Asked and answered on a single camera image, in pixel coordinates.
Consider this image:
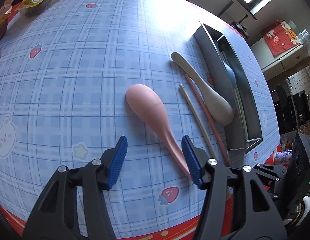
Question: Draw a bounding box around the pink spoon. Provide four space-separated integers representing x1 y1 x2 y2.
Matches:
126 84 191 178

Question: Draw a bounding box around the pink chopstick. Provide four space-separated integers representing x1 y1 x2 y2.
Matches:
185 74 231 166

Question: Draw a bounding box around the green chopstick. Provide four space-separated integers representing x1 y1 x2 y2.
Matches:
220 51 248 141

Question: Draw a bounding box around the beige spoon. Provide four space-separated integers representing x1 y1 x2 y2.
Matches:
171 51 234 126

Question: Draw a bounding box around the dark blue spoon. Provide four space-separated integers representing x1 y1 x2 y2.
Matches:
224 63 236 87

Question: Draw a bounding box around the steel utensil tray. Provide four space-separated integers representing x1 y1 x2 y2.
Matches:
194 23 262 153

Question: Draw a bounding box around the blue plaid tablecloth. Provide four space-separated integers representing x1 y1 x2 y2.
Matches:
0 0 280 239

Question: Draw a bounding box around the white refrigerator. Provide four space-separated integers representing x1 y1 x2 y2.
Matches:
249 19 310 81

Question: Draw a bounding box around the red cloth on refrigerator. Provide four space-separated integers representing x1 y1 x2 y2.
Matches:
262 20 301 56

